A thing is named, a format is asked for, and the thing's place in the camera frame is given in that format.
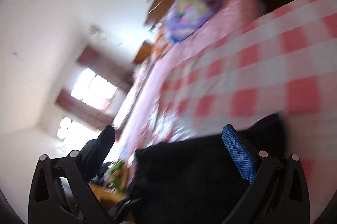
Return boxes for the pink checked bed sheet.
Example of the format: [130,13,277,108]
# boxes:
[158,0,337,224]

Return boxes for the folded purple printed quilt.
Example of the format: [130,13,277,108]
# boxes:
[164,0,224,43]

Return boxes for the floral bedspread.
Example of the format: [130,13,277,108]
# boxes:
[113,29,202,157]

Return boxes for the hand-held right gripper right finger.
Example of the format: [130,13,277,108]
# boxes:
[222,124,310,224]

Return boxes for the dark red curtain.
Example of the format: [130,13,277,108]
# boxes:
[54,44,133,131]

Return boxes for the wooden side table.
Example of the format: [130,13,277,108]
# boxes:
[89,181,133,215]

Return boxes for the wooden nightstand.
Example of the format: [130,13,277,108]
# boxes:
[134,40,156,64]

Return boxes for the black pants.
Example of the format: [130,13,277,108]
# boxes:
[126,113,287,224]

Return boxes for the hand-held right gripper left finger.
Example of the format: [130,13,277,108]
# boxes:
[28,125,116,224]

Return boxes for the pink pillow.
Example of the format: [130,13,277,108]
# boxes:
[203,0,265,39]

